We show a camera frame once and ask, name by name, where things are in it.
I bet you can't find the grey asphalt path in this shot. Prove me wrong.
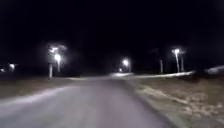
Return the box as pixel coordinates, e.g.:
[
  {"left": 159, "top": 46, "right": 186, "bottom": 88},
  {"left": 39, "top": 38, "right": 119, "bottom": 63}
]
[{"left": 0, "top": 74, "right": 181, "bottom": 128}]

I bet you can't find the leaf-strewn grass verge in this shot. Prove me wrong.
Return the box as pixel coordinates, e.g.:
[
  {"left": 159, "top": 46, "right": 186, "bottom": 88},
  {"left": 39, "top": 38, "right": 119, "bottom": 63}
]
[
  {"left": 123, "top": 73, "right": 224, "bottom": 128},
  {"left": 0, "top": 77, "right": 84, "bottom": 100}
]

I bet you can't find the street lamp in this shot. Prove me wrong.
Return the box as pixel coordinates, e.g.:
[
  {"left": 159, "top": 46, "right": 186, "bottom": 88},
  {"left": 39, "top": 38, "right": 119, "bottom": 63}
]
[
  {"left": 53, "top": 50, "right": 64, "bottom": 74},
  {"left": 8, "top": 63, "right": 17, "bottom": 73},
  {"left": 121, "top": 58, "right": 133, "bottom": 74},
  {"left": 171, "top": 47, "right": 183, "bottom": 74}
]

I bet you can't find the pale side path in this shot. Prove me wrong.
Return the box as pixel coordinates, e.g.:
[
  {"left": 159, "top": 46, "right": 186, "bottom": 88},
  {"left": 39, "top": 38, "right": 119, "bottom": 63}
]
[{"left": 111, "top": 70, "right": 196, "bottom": 80}]

